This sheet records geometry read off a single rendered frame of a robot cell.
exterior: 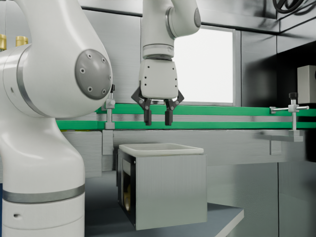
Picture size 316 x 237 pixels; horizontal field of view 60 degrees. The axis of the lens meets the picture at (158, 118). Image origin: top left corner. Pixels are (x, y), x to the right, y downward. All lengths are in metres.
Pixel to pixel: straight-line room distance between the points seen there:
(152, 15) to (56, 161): 0.45
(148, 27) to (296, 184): 0.96
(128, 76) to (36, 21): 0.70
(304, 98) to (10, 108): 1.28
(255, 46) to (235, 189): 0.66
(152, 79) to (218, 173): 0.67
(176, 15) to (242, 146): 0.55
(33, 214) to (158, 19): 0.51
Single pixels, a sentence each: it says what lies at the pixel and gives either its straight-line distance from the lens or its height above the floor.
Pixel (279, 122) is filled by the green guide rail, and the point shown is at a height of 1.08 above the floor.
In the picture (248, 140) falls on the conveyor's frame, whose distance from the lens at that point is 1.06.
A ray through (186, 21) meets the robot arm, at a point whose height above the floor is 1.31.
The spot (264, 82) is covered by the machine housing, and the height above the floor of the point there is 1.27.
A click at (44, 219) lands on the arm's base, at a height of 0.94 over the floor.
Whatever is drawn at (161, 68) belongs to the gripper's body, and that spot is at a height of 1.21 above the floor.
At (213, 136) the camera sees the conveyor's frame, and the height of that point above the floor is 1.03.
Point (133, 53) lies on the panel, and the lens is 1.09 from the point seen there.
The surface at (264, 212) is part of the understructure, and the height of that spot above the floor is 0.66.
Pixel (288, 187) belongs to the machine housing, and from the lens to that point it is 1.40.
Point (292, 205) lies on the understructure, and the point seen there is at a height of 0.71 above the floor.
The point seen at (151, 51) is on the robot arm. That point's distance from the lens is 0.71.
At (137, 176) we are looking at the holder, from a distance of 0.60.
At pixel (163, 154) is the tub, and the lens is 0.61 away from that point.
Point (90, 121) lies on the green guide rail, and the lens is 0.77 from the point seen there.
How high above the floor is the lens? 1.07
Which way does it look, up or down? 1 degrees up
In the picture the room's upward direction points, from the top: straight up
